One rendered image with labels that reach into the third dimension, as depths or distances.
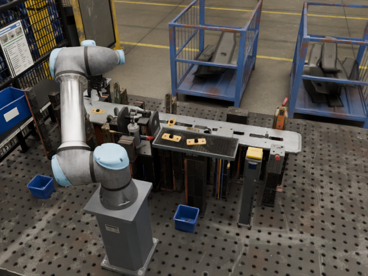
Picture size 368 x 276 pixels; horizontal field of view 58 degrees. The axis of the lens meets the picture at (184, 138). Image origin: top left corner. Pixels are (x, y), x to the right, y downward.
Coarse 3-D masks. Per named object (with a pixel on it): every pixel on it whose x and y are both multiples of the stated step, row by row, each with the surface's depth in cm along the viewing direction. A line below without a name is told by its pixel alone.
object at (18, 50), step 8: (8, 24) 193; (16, 24) 199; (0, 32) 189; (8, 32) 194; (16, 32) 200; (24, 32) 206; (0, 40) 189; (8, 40) 195; (16, 40) 201; (24, 40) 207; (8, 48) 196; (16, 48) 202; (24, 48) 208; (16, 56) 203; (24, 56) 209; (32, 56) 216; (8, 64) 198; (16, 64) 204; (24, 64) 211; (32, 64) 218; (16, 72) 205
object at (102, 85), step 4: (92, 76) 183; (96, 76) 182; (100, 76) 182; (88, 80) 185; (92, 80) 185; (96, 80) 185; (100, 80) 184; (104, 80) 187; (88, 84) 186; (92, 84) 186; (96, 84) 184; (100, 84) 183; (104, 84) 188; (92, 88) 187; (96, 88) 187; (100, 88) 184
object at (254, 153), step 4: (248, 148) 144; (252, 148) 144; (256, 148) 144; (260, 148) 144; (248, 152) 142; (252, 152) 142; (256, 152) 142; (260, 152) 142; (248, 156) 141; (252, 156) 141; (256, 156) 140; (260, 156) 140
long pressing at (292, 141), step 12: (96, 108) 203; (108, 108) 202; (120, 108) 202; (96, 120) 192; (168, 120) 191; (180, 120) 191; (192, 120) 190; (204, 120) 190; (216, 120) 190; (216, 132) 181; (252, 132) 180; (264, 132) 180; (276, 132) 180; (288, 132) 180; (240, 144) 173; (252, 144) 172; (264, 144) 172; (288, 144) 172; (300, 144) 172
